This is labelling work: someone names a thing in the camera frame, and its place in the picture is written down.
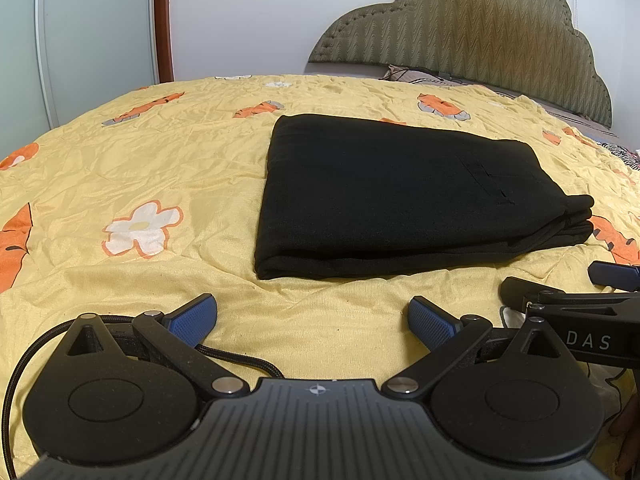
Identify frosted sliding wardrobe door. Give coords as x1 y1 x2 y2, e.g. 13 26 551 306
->
0 0 162 136

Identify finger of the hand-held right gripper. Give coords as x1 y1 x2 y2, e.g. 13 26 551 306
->
499 276 640 319
587 260 640 293

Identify thin black cable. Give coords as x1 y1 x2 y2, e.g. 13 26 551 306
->
587 362 632 392

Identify black and white patterned cloth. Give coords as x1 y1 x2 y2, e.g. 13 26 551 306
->
600 140 640 173

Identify yellow printed blanket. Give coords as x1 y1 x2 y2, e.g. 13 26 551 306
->
0 74 640 480

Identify person's right hand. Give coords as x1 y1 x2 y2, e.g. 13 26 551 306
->
610 394 640 463

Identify brown wooden door frame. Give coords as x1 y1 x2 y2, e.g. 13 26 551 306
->
151 0 176 84

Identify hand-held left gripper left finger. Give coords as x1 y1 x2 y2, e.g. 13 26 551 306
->
52 293 248 401

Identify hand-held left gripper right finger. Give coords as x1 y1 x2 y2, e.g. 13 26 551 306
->
381 296 568 401

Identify black pants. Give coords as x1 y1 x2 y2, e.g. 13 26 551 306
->
254 114 596 281

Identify olive padded headboard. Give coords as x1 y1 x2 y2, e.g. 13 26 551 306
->
305 0 615 128

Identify black braided cable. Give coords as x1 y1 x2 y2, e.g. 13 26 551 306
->
0 314 288 467

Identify patterned pillow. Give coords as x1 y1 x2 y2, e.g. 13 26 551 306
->
377 63 623 137

